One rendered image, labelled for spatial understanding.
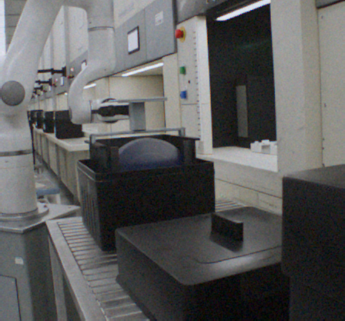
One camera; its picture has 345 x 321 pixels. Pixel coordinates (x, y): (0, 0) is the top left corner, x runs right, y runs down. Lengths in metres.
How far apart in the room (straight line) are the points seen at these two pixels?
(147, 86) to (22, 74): 1.99
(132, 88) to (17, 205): 1.98
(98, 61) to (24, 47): 0.24
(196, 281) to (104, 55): 0.98
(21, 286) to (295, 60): 0.94
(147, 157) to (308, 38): 0.47
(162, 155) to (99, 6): 0.59
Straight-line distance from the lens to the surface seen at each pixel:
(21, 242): 1.22
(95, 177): 0.92
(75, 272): 0.85
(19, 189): 1.31
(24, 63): 1.29
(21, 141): 1.30
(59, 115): 3.98
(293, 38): 1.06
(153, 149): 0.99
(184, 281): 0.52
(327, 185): 0.30
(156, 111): 3.20
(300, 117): 1.04
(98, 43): 1.38
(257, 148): 1.67
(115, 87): 3.11
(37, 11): 1.34
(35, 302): 1.29
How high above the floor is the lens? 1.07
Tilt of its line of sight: 6 degrees down
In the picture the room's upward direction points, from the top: 3 degrees counter-clockwise
